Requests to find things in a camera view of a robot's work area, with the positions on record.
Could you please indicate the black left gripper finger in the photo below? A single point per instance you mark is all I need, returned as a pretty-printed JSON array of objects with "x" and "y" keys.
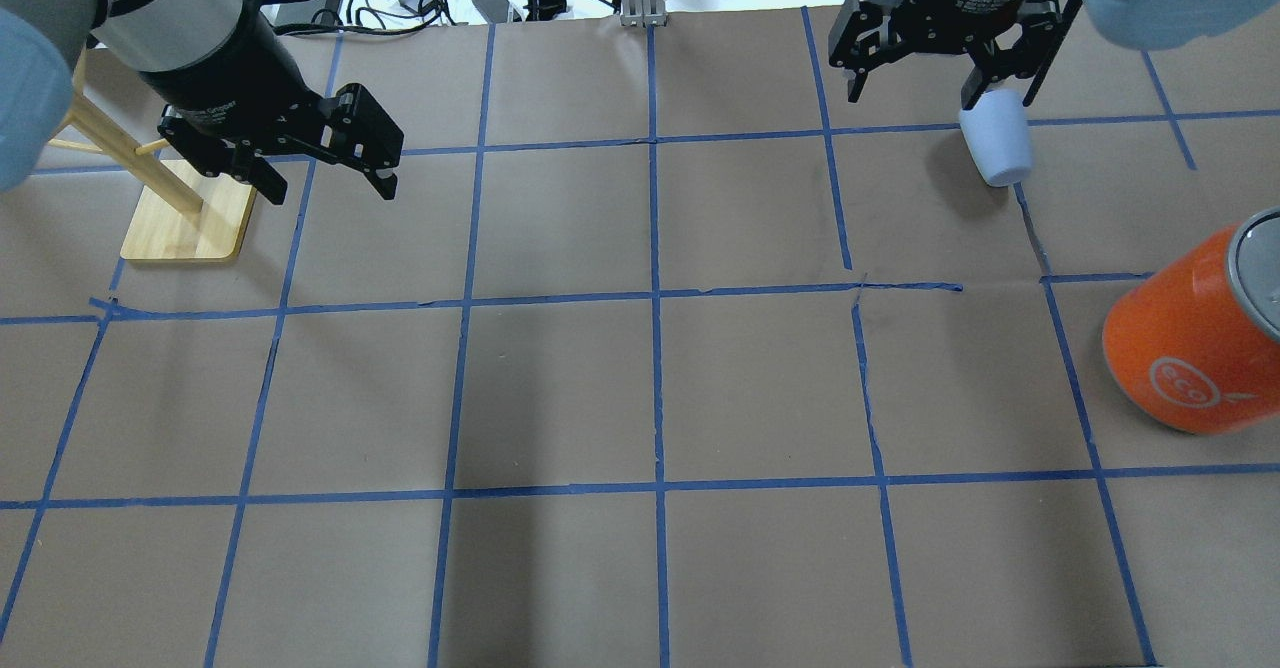
[
  {"x": 384, "y": 180},
  {"x": 251, "y": 169}
]

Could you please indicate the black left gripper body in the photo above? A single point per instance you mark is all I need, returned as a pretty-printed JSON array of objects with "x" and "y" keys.
[{"x": 232, "y": 75}]

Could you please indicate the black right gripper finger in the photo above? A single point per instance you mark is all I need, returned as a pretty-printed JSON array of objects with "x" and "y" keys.
[
  {"x": 857, "y": 74},
  {"x": 1034, "y": 68}
]

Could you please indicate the light blue plastic cup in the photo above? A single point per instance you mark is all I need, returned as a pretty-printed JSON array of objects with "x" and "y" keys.
[{"x": 997, "y": 135}]

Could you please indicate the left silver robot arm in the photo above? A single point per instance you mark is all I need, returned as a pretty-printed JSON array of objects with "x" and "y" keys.
[{"x": 43, "y": 40}]

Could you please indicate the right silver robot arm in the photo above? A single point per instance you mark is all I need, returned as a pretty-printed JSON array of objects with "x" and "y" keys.
[{"x": 1151, "y": 25}]

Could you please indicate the wooden cup rack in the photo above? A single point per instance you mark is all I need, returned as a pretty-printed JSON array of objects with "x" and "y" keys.
[{"x": 183, "y": 215}]

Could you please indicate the black power adapter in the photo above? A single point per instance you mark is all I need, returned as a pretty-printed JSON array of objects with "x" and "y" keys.
[{"x": 497, "y": 11}]

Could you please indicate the orange cylindrical bin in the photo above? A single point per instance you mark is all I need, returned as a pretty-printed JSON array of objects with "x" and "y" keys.
[{"x": 1196, "y": 346}]

